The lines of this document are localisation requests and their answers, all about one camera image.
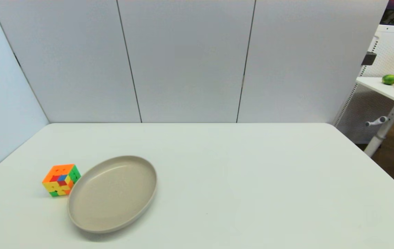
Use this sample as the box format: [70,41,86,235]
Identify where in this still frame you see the black panel clamp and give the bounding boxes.
[361,52,377,66]

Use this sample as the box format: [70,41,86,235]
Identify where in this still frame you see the white table leg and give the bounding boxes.
[364,102,394,158]

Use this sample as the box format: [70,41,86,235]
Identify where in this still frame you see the beige oval plate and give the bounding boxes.
[67,155,158,234]

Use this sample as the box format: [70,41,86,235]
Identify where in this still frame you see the white side table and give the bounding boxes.
[356,76,394,113]

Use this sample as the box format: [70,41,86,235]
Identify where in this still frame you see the multicoloured rubiks cube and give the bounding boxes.
[42,164,82,197]

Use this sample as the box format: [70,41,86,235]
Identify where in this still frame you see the grey table crank handle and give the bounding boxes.
[365,116,390,127]

